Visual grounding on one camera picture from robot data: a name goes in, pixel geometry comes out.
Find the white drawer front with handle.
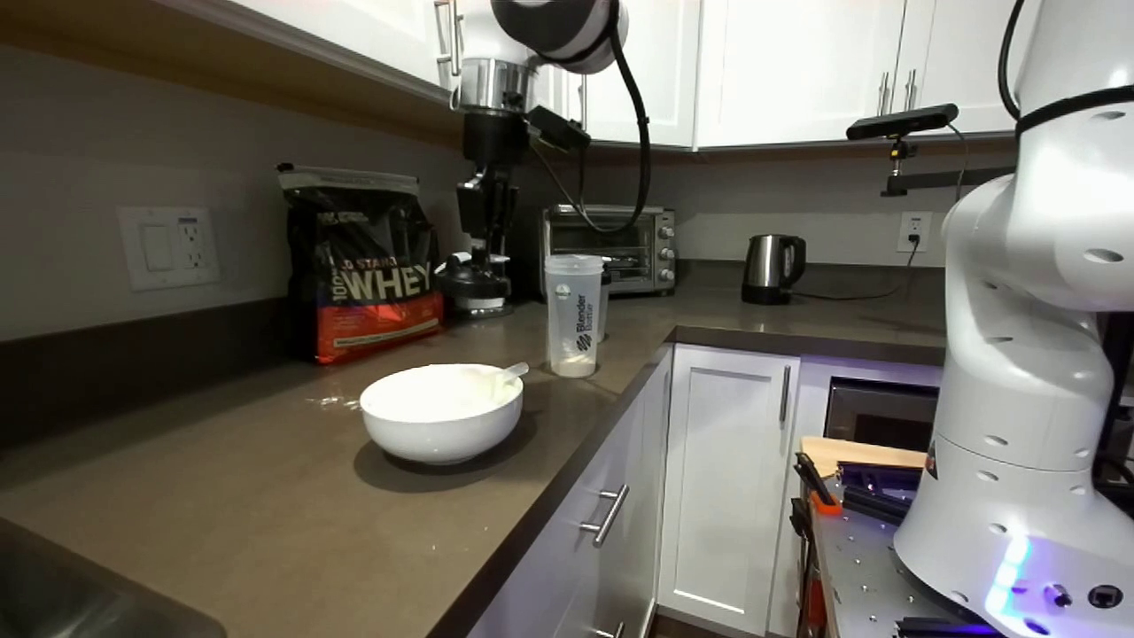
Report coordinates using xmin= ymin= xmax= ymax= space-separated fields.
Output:
xmin=467 ymin=359 xmax=666 ymax=638

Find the black shaker lid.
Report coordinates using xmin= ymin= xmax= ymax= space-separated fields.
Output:
xmin=446 ymin=262 xmax=505 ymax=320

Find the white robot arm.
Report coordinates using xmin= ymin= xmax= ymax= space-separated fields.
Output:
xmin=891 ymin=0 xmax=1134 ymax=638

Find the silver toaster oven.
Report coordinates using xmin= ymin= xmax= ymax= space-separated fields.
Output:
xmin=541 ymin=203 xmax=676 ymax=299

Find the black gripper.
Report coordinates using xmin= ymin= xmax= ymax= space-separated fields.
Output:
xmin=435 ymin=112 xmax=528 ymax=312

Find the white wall outlet plate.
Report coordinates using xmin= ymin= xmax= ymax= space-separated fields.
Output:
xmin=115 ymin=206 xmax=220 ymax=290

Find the white ceramic bowl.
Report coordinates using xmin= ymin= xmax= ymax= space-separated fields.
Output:
xmin=357 ymin=363 xmax=528 ymax=464

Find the tall clear shaker bottle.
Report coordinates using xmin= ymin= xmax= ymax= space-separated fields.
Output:
xmin=546 ymin=256 xmax=602 ymax=380

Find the steel sink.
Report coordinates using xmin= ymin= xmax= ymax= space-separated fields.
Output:
xmin=0 ymin=522 xmax=228 ymax=638

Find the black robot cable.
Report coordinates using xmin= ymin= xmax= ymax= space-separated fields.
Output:
xmin=525 ymin=34 xmax=654 ymax=242

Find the white lower cabinet door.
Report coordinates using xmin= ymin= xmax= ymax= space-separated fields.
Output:
xmin=659 ymin=346 xmax=798 ymax=635

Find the stainless steel electric kettle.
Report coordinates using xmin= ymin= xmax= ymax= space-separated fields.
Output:
xmin=741 ymin=236 xmax=809 ymax=307

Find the black camera on stand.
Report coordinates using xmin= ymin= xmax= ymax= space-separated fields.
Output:
xmin=845 ymin=102 xmax=1001 ymax=200

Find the wooden board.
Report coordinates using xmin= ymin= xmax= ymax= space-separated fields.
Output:
xmin=800 ymin=437 xmax=926 ymax=474

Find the wall power socket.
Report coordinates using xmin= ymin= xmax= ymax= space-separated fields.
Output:
xmin=898 ymin=212 xmax=930 ymax=247

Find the black orange tool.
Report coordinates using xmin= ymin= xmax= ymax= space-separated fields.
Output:
xmin=795 ymin=452 xmax=842 ymax=519

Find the black red whey protein bag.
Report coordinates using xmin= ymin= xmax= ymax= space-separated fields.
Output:
xmin=276 ymin=164 xmax=441 ymax=366

